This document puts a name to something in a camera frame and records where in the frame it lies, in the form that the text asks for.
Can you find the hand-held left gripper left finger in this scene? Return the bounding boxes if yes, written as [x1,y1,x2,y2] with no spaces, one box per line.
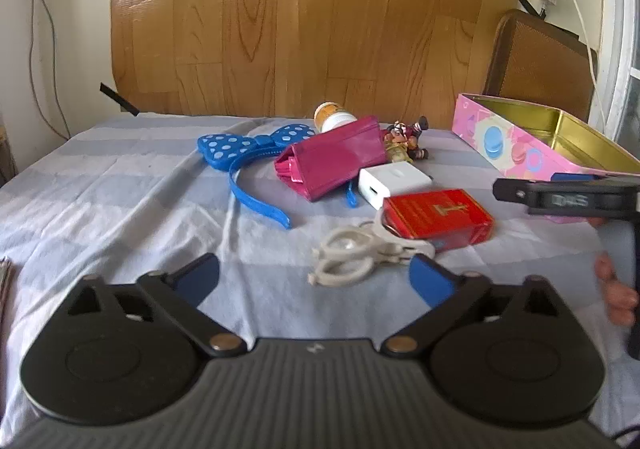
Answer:
[65,253,246,358]

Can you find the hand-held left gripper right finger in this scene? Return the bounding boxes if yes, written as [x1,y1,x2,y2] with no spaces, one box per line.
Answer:
[382,256,562,358]

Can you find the white scissors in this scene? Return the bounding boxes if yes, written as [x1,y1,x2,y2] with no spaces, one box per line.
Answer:
[307,209,437,289]

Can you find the pink tin box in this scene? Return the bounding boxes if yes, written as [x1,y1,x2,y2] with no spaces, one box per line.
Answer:
[452,92,640,226]

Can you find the red box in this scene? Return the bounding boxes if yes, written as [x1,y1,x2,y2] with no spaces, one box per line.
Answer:
[382,189,496,252]

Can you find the white charger block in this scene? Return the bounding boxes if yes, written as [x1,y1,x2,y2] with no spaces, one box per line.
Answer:
[358,165,435,210]

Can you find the small cartoon figurine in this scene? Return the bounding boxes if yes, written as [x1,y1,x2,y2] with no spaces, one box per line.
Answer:
[382,116,431,162]

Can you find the blue polka dot bow headband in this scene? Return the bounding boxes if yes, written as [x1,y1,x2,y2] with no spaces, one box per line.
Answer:
[196,122,359,230]

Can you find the magenta wallet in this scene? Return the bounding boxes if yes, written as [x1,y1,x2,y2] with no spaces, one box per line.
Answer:
[273,116,389,203]

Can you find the person's right hand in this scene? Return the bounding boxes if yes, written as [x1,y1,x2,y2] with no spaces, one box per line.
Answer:
[586,216,640,328]

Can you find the striped grey bed sheet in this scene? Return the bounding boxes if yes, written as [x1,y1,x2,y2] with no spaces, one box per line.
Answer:
[0,112,640,449]

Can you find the brown chair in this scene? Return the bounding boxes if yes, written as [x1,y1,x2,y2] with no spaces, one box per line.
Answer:
[482,9,601,128]

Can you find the white capped pill bottle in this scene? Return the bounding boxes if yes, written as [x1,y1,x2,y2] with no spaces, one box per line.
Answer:
[314,102,358,134]

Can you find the thin white cable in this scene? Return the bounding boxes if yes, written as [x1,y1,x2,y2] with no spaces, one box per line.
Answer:
[560,0,610,131]

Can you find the white window frame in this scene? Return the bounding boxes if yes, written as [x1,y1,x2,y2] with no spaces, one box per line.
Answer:
[587,0,640,150]

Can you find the wood pattern wall sheet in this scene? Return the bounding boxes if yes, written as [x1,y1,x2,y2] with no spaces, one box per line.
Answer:
[110,0,523,131]

